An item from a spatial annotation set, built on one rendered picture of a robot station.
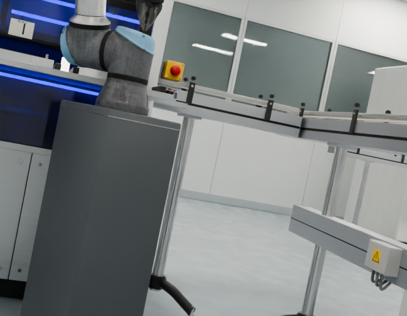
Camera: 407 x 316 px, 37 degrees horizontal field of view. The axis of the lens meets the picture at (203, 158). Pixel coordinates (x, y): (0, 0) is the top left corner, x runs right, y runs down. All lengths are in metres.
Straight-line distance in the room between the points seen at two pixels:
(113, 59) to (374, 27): 6.63
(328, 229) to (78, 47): 1.21
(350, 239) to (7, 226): 1.27
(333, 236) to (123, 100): 1.06
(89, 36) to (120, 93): 0.19
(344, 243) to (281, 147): 5.32
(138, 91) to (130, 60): 0.09
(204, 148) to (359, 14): 2.60
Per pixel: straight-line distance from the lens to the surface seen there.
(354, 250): 2.24
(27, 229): 2.41
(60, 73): 1.96
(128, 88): 1.69
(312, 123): 2.65
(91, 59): 1.76
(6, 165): 2.38
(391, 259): 1.99
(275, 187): 7.60
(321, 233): 2.47
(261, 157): 7.49
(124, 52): 1.70
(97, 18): 1.76
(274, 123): 2.67
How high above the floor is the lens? 0.77
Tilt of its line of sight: 2 degrees down
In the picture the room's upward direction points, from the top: 11 degrees clockwise
